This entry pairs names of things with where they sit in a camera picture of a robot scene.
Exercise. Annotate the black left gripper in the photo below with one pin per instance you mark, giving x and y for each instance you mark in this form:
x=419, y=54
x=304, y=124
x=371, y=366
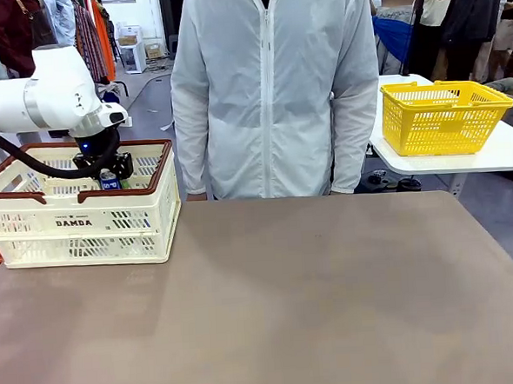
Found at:
x=124, y=163

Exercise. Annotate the blue can white letters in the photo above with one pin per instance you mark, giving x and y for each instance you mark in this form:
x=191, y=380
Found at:
x=110, y=181

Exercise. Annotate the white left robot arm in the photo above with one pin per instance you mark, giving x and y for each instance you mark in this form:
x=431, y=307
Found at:
x=54, y=91

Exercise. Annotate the yellow plastic basket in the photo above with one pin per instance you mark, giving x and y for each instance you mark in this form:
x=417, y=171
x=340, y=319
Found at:
x=447, y=102

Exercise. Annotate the person's right hand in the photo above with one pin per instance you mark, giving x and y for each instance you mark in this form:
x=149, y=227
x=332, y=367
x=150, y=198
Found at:
x=197, y=197

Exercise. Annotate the white floor appliance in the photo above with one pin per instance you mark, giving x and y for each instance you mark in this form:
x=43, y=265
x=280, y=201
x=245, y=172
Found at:
x=132, y=56

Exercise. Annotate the orange hanging garment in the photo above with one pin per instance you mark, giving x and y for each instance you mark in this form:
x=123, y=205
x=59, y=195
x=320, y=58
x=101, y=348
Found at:
x=109, y=53

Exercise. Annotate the cardboard box on floor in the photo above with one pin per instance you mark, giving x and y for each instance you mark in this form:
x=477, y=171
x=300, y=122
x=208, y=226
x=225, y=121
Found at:
x=154, y=51

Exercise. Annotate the brown striped hanging garment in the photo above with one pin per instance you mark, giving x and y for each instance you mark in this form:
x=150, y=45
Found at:
x=90, y=41

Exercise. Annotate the light blue hanging shirt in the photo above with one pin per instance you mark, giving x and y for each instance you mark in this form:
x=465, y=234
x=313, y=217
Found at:
x=60, y=17

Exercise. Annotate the dark red hanging garment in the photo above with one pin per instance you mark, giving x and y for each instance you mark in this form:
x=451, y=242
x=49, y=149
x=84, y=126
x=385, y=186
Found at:
x=7, y=33

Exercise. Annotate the person in white jacket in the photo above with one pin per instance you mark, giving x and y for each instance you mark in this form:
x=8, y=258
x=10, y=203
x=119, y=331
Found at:
x=272, y=91

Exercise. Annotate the black wheeled table base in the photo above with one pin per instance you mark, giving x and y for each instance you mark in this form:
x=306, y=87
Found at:
x=406, y=185

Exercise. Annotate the blue shorts garment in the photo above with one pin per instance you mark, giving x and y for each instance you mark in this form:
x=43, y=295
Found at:
x=392, y=31

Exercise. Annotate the white table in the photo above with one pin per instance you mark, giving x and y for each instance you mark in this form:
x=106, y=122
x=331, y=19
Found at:
x=455, y=162

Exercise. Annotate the hanging black jacket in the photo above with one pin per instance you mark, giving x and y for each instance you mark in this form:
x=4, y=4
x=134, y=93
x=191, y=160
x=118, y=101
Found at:
x=472, y=9

